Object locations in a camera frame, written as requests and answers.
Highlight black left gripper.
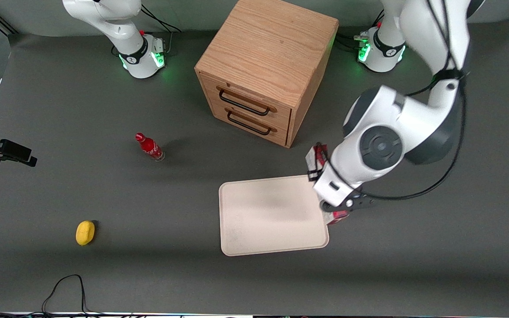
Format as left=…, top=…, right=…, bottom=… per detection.
left=307, top=169, right=376, bottom=213

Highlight red cookie box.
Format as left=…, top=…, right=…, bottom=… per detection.
left=305, top=142, right=351, bottom=226

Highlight white rectangular tray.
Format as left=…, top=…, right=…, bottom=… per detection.
left=218, top=174, right=330, bottom=257

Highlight yellow lemon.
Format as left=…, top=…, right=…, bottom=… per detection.
left=76, top=220, right=96, bottom=246

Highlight wooden drawer cabinet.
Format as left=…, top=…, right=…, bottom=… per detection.
left=194, top=0, right=339, bottom=149

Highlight red cola bottle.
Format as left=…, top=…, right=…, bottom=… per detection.
left=135, top=132, right=166, bottom=162

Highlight black lower drawer handle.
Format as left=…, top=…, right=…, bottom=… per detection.
left=224, top=107, right=278, bottom=136

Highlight black drawer handle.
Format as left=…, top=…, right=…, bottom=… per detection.
left=224, top=107, right=278, bottom=136
left=216, top=86, right=277, bottom=117

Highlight black upper drawer handle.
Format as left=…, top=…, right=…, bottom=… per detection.
left=216, top=86, right=277, bottom=117

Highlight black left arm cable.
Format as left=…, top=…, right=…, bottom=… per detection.
left=314, top=0, right=468, bottom=201

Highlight black left base cables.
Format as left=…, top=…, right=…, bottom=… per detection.
left=337, top=11, right=385, bottom=51

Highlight black base cables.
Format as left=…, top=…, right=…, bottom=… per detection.
left=337, top=11, right=385, bottom=51
left=140, top=4, right=182, bottom=56

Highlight black looped table cable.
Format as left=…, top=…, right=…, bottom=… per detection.
left=0, top=274, right=105, bottom=318

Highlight black right base cables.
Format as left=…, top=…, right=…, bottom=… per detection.
left=140, top=4, right=182, bottom=56

